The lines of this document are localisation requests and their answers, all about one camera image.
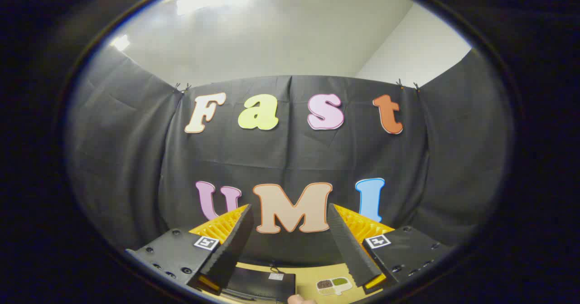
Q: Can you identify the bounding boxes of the black backdrop cloth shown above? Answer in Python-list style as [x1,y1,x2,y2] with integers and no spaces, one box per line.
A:
[66,46,515,268]

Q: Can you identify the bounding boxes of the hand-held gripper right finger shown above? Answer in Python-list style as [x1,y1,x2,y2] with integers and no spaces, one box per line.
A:
[327,203,450,295]

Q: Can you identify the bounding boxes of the white divided grain dish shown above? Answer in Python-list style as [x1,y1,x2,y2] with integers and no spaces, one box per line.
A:
[316,277,353,296]

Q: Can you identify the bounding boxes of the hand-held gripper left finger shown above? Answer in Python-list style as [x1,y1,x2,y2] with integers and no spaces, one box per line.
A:
[126,203,255,294]

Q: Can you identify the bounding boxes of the black toaster oven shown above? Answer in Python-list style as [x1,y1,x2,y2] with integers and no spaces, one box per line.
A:
[221,266,297,303]

